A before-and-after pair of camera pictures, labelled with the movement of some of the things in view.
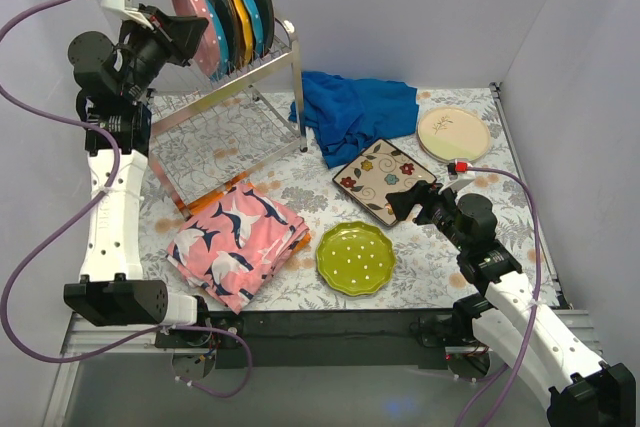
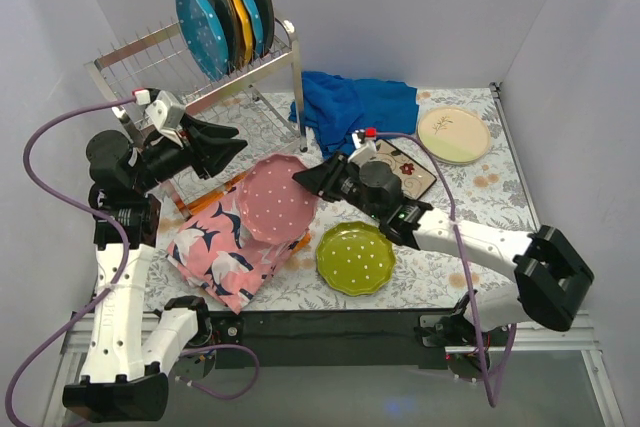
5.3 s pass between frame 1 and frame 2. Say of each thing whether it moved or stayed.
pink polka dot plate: moved
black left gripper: moved
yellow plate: stayed
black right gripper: moved
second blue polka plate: stayed
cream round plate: stayed
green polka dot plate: stayed
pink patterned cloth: stayed
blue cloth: stayed
